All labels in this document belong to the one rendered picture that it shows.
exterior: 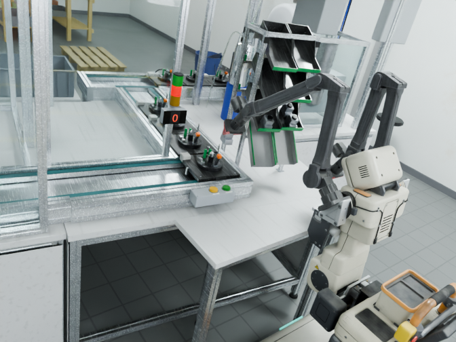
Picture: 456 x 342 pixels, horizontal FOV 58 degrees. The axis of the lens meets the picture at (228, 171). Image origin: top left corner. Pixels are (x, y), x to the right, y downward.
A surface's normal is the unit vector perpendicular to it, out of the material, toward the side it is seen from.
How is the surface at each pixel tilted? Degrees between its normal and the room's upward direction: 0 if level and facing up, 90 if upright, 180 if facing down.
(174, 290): 0
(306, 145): 90
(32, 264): 90
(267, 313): 0
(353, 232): 90
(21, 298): 90
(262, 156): 45
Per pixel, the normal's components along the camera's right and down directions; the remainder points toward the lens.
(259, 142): 0.36, -0.25
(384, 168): 0.56, -0.22
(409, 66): -0.78, 0.16
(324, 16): 0.47, 0.50
